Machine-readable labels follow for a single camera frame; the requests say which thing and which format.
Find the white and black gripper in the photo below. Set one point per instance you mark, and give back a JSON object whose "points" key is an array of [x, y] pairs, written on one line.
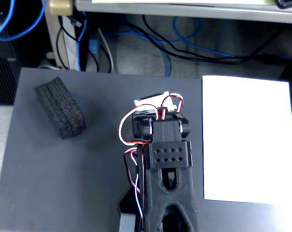
{"points": [[153, 98]]}

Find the black foam cube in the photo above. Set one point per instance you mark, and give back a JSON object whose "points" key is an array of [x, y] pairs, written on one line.
{"points": [[60, 108]]}

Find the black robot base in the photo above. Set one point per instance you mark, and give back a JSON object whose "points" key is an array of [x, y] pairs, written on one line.
{"points": [[126, 203]]}

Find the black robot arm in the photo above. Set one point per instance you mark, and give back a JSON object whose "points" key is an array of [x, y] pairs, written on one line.
{"points": [[170, 157]]}

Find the white paper sheet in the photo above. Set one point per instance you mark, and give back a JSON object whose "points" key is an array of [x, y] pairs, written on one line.
{"points": [[247, 140]]}

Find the blue plug connector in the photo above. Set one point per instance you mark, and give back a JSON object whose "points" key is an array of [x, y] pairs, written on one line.
{"points": [[93, 46]]}

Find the white desk side panel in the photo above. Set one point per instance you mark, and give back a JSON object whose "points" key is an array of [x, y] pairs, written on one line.
{"points": [[68, 53]]}

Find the dark grey table mat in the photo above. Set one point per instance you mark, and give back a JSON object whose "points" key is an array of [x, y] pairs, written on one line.
{"points": [[51, 169]]}

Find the beige plastic box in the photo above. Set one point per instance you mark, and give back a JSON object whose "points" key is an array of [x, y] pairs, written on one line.
{"points": [[61, 7]]}

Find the black device on desk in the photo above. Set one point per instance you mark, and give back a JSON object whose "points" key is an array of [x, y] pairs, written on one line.
{"points": [[287, 3]]}

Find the black vented computer case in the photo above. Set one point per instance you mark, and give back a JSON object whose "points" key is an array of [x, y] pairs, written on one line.
{"points": [[3, 82]]}

